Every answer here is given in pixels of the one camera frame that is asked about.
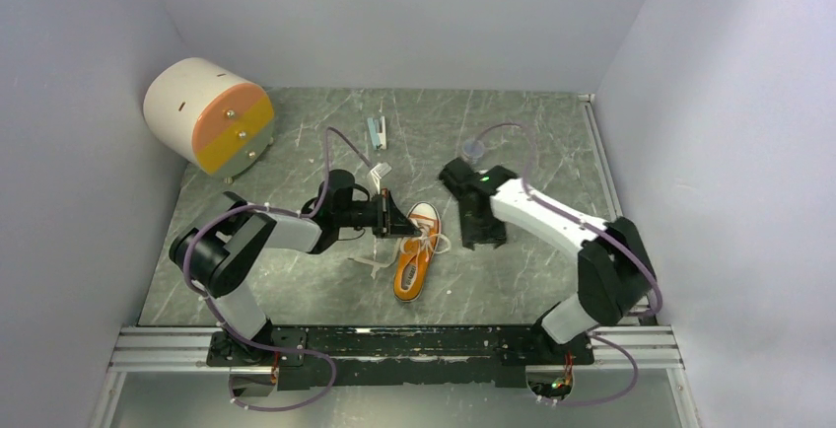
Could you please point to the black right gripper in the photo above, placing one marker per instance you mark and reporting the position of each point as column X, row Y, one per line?
column 497, row 234

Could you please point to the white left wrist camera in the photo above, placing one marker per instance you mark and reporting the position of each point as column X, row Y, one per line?
column 376, row 175

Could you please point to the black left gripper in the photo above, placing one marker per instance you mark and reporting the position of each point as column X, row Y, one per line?
column 389, row 221

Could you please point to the orange canvas sneaker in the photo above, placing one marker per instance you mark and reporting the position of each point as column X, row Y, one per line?
column 410, row 273

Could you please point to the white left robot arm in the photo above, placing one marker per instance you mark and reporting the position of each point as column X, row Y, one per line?
column 217, row 251

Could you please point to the white shoelace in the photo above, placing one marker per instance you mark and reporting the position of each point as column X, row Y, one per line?
column 432, row 244

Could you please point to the small clear plastic jar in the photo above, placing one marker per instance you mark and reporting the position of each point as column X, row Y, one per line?
column 473, row 150

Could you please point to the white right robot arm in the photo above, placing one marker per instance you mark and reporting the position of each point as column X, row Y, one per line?
column 613, row 269

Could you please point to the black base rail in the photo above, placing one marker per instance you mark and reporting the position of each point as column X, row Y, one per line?
column 352, row 356

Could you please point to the white orange cylinder drum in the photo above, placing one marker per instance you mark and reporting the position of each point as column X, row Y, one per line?
column 217, row 120

